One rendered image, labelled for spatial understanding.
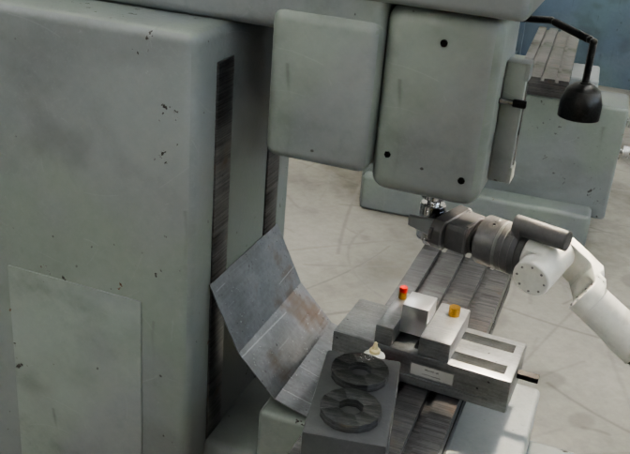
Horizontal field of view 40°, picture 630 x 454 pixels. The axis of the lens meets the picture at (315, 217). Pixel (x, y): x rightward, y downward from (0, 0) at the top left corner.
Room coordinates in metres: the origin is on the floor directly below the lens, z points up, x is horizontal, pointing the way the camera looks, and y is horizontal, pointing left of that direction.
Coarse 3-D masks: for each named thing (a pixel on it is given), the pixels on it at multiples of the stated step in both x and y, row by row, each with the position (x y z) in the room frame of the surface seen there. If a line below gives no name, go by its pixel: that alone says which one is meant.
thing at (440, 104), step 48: (432, 48) 1.37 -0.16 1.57; (480, 48) 1.35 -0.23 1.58; (384, 96) 1.40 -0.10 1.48; (432, 96) 1.37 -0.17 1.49; (480, 96) 1.35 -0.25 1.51; (384, 144) 1.39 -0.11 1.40; (432, 144) 1.37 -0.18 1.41; (480, 144) 1.35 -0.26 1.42; (432, 192) 1.36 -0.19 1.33; (480, 192) 1.38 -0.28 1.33
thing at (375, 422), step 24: (336, 360) 1.15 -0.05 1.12; (360, 360) 1.16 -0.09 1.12; (384, 360) 1.18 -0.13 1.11; (336, 384) 1.11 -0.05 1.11; (360, 384) 1.09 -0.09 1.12; (384, 384) 1.11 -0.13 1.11; (312, 408) 1.04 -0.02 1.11; (336, 408) 1.03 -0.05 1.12; (360, 408) 1.04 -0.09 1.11; (384, 408) 1.05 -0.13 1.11; (312, 432) 0.98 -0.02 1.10; (336, 432) 0.99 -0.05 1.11; (360, 432) 0.99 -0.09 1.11; (384, 432) 1.00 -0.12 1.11
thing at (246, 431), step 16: (256, 384) 1.64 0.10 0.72; (240, 400) 1.57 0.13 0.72; (256, 400) 1.58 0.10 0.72; (224, 416) 1.51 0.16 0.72; (240, 416) 1.52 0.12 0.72; (256, 416) 1.52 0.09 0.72; (224, 432) 1.46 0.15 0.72; (240, 432) 1.46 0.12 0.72; (256, 432) 1.47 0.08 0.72; (208, 448) 1.43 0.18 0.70; (224, 448) 1.42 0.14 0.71; (240, 448) 1.42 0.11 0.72; (256, 448) 1.42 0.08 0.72; (528, 448) 1.49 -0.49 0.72; (544, 448) 1.49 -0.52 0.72
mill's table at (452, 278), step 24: (432, 264) 1.93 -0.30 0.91; (456, 264) 1.93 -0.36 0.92; (408, 288) 1.78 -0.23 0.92; (432, 288) 1.79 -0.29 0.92; (456, 288) 1.80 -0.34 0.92; (480, 288) 1.84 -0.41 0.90; (504, 288) 1.84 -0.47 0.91; (480, 312) 1.70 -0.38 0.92; (408, 384) 1.40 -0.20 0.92; (408, 408) 1.32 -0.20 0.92; (432, 408) 1.32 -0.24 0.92; (456, 408) 1.33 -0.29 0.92; (408, 432) 1.25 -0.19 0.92; (432, 432) 1.25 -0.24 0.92
